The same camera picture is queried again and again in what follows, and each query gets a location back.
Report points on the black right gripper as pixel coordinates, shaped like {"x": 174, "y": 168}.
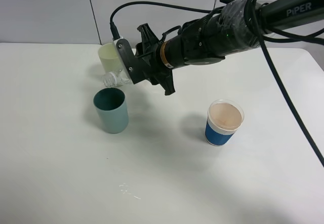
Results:
{"x": 148, "y": 64}

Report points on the clear bottle green label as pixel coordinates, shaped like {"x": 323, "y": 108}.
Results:
{"x": 118, "y": 78}

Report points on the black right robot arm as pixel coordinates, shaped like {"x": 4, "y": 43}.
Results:
{"x": 237, "y": 26}

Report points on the pale yellow plastic cup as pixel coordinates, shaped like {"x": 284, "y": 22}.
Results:
{"x": 109, "y": 58}

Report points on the teal blue plastic cup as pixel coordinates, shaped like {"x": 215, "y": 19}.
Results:
{"x": 111, "y": 107}

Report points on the blue sleeved paper cup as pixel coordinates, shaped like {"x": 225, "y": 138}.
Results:
{"x": 223, "y": 120}

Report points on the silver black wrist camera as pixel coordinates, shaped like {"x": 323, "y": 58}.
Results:
{"x": 131, "y": 64}

